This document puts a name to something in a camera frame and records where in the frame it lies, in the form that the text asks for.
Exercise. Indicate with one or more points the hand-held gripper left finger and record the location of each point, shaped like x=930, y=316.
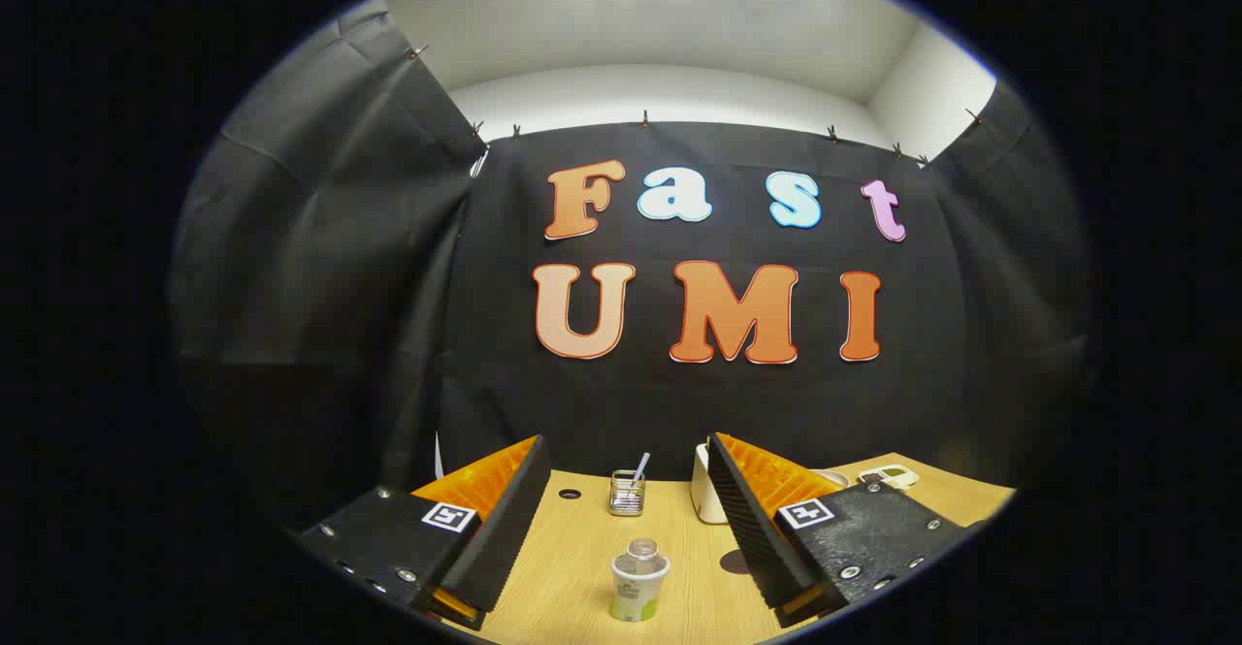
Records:
x=505, y=519

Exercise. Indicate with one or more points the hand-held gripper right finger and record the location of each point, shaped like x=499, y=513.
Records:
x=752, y=519

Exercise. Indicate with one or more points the round dark brown coaster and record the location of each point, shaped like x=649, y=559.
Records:
x=734, y=562

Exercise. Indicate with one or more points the clear juice bottle white label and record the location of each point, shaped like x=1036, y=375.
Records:
x=638, y=587

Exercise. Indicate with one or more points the white toaster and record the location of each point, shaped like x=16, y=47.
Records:
x=702, y=495

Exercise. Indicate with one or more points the wooden table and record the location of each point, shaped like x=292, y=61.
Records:
x=572, y=567

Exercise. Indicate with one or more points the white oval plate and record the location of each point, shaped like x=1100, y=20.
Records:
x=834, y=476

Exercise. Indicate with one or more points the white divided sauce dish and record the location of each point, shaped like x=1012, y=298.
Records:
x=891, y=476

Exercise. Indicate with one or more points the black backdrop cloth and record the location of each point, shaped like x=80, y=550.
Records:
x=621, y=403

